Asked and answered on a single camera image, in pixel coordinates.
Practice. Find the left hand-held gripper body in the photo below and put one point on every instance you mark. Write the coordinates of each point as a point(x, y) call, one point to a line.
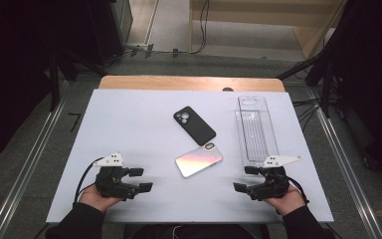
point(112, 184)

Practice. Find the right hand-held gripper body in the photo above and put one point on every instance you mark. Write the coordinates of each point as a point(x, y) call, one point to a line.
point(273, 186)

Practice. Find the clear plastic slotted tray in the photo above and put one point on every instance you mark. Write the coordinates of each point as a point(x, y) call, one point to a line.
point(255, 132)

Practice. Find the iridescent phone case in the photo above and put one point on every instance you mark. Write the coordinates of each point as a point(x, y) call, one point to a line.
point(197, 161)

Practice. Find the black phone case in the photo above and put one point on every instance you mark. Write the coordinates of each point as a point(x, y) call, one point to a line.
point(197, 127)

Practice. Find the person's right hand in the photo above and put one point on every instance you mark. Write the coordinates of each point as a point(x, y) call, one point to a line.
point(288, 203)

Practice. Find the person's left hand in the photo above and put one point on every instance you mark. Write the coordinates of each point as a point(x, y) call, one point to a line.
point(94, 200)

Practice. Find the white board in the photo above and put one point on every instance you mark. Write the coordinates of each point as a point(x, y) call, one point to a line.
point(129, 126)

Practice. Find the black metal stand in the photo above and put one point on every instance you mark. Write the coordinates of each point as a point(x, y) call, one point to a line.
point(326, 86)
point(53, 83)

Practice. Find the dark curtain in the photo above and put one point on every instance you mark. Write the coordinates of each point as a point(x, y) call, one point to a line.
point(13, 66)
point(371, 83)

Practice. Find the dark cabinet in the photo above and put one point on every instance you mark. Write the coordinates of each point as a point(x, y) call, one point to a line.
point(109, 30)

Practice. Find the light wooden shelf unit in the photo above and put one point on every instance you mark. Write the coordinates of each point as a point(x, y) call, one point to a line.
point(262, 13)

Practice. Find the aluminium floor rail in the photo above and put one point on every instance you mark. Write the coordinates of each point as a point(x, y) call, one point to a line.
point(348, 172)
point(26, 169)

